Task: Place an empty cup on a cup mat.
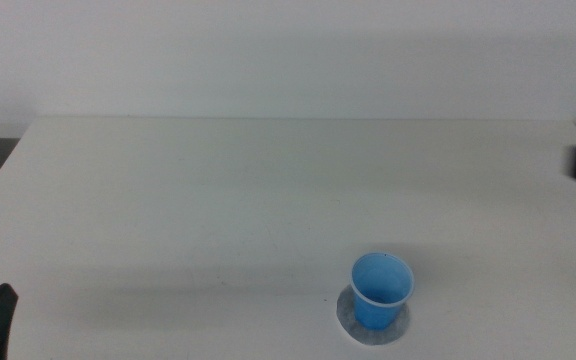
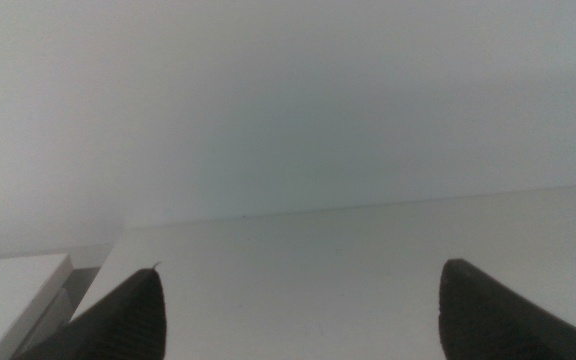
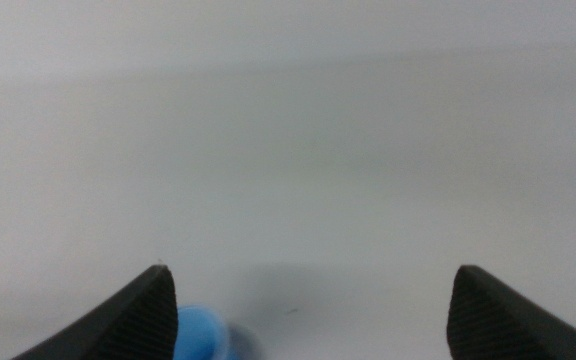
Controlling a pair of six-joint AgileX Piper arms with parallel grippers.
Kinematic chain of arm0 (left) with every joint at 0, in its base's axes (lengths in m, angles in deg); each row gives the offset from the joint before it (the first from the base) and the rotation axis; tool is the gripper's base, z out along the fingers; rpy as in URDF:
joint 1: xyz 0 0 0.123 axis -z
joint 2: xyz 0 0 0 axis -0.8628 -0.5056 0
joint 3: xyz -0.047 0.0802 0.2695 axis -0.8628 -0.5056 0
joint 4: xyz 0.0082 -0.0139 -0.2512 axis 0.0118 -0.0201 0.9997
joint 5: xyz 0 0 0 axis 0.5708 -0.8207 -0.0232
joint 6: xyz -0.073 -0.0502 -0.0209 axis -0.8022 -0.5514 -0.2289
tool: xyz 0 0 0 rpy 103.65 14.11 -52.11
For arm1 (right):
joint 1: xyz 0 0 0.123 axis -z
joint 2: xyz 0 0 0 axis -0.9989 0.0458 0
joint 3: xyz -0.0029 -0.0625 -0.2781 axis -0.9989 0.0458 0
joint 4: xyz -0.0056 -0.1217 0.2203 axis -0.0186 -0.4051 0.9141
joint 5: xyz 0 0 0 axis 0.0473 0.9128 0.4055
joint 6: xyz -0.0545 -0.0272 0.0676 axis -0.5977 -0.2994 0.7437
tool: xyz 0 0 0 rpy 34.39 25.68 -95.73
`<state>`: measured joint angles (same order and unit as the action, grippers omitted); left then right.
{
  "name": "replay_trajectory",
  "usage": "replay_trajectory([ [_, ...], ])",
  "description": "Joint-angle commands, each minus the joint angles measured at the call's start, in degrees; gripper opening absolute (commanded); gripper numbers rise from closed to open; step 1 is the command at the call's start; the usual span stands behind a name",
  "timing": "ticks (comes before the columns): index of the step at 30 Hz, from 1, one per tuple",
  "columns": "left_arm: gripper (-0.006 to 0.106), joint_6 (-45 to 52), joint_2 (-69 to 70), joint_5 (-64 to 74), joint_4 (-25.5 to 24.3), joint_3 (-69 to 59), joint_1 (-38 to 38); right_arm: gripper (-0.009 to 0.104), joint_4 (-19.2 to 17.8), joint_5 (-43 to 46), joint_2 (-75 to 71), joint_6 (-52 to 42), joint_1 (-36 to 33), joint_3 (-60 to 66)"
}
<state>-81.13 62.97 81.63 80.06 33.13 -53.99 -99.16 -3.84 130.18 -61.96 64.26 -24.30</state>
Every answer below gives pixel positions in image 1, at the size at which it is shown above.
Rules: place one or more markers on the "blue plastic cup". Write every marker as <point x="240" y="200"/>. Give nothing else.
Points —
<point x="380" y="295"/>

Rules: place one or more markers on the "round grey cup mat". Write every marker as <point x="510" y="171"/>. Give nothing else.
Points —
<point x="398" y="331"/>

